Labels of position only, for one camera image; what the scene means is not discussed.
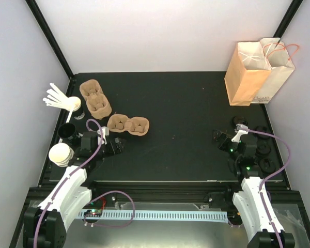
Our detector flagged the brown pulp cup carrier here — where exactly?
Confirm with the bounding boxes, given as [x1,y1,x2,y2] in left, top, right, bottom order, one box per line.
[107,114,150,136]

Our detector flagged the brown paper bag white handles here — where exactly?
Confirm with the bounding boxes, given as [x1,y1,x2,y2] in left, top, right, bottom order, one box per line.
[224,41,272,106]

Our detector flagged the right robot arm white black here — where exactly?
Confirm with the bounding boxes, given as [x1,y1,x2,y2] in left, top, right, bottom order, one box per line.
[212,124,296,247]

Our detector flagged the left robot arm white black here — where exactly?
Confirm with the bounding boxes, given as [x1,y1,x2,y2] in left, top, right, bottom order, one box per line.
[23,132,126,247]

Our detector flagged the stacked brown pulp cup carriers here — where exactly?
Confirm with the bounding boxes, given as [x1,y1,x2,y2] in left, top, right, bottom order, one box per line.
[80,79,112,120]

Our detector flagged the black paper cup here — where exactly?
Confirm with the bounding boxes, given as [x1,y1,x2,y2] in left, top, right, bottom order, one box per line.
[58,122,81,142]

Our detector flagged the paper cup holding stirrers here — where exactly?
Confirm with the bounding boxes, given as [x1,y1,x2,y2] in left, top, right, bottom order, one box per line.
[68,96,85,120]

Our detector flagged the bundle of white wrapped straws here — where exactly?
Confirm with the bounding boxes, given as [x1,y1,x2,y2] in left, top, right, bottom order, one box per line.
[42,83,71,111]

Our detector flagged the small green circuit board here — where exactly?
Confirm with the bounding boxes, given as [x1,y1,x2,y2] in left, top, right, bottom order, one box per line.
[84,209,102,218]

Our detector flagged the white printed paper bag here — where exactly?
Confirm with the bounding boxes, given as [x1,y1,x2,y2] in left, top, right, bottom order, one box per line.
[252,38,299,104]

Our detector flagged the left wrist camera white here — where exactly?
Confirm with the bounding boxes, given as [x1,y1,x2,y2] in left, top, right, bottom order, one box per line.
[97,127,110,145]

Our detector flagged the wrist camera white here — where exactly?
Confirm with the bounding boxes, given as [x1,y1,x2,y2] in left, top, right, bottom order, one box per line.
[97,127,110,145]
[231,123,249,143]

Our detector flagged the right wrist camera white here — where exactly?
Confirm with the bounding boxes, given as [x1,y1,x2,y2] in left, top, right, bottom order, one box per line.
[231,123,249,143]

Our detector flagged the light blue cable duct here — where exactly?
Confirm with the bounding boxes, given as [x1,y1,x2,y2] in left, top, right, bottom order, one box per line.
[86,210,228,223]

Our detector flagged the black aluminium frame rail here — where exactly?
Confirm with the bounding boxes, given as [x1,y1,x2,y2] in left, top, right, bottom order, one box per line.
[26,182,304,208]

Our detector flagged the right black corner post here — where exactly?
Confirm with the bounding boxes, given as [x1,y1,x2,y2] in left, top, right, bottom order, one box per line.
[273,0,303,38]

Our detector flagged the black corner post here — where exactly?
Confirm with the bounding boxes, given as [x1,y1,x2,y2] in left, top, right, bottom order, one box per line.
[25,0,74,79]
[273,0,303,38]

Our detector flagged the left black corner post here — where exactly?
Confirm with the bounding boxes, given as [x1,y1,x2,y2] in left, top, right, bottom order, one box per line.
[25,0,74,79]

